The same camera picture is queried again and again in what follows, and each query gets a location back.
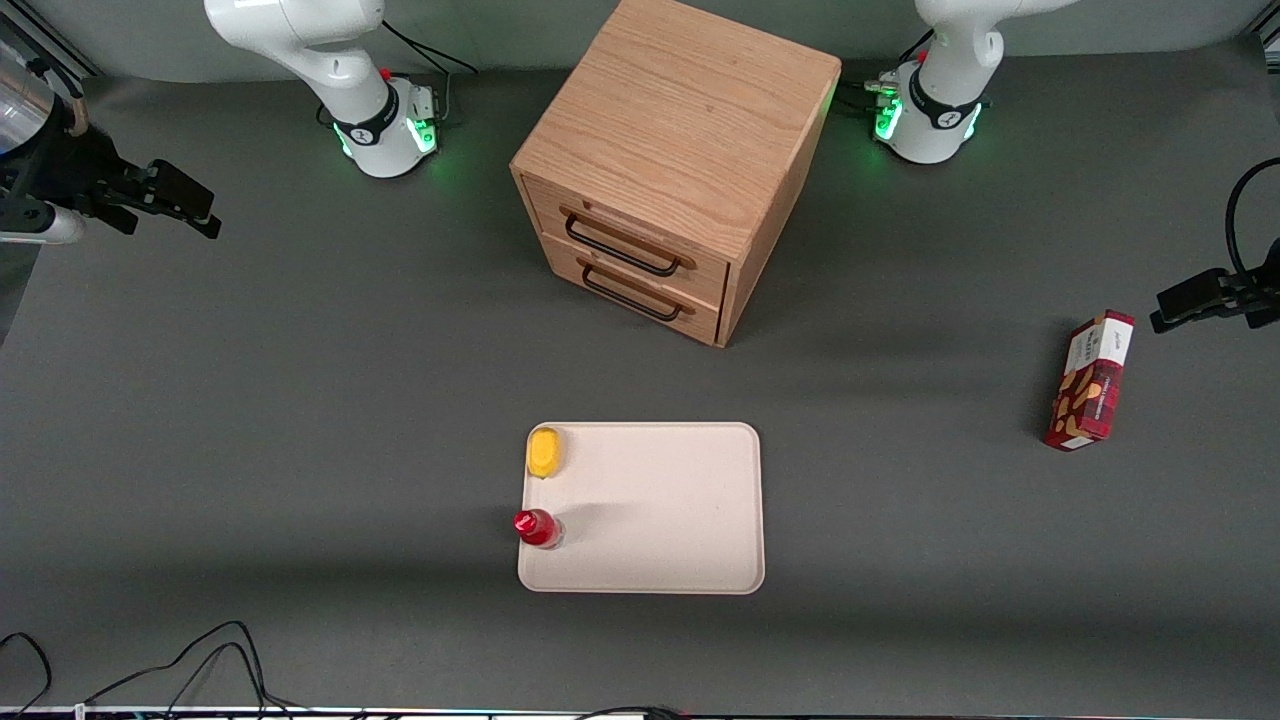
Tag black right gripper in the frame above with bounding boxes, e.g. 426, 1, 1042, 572
45, 125, 223, 241

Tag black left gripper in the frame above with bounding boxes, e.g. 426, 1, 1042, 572
1150, 238, 1280, 335

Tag black wire drawer handle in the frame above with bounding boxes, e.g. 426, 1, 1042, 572
564, 210, 683, 277
581, 262, 684, 324

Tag wooden drawer cabinet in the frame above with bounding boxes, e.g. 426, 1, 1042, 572
510, 0, 842, 348

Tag red snack box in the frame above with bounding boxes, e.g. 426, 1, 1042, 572
1044, 310, 1137, 452

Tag yellow lemon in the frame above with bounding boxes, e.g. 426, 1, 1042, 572
526, 427, 564, 479

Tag red capped bottle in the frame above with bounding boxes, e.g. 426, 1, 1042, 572
513, 508, 564, 550

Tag beige plastic tray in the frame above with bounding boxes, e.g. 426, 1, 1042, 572
517, 421, 766, 595

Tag black arched cable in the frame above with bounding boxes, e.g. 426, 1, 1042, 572
1225, 157, 1280, 283

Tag aluminium frame profile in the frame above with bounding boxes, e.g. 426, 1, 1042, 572
0, 0, 101, 81

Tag black arm base cable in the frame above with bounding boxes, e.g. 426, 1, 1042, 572
380, 18, 479, 126

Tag black looped floor cable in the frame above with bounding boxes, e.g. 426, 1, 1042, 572
85, 620, 311, 717

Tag black short floor cable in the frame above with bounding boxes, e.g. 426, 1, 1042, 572
0, 632, 53, 717

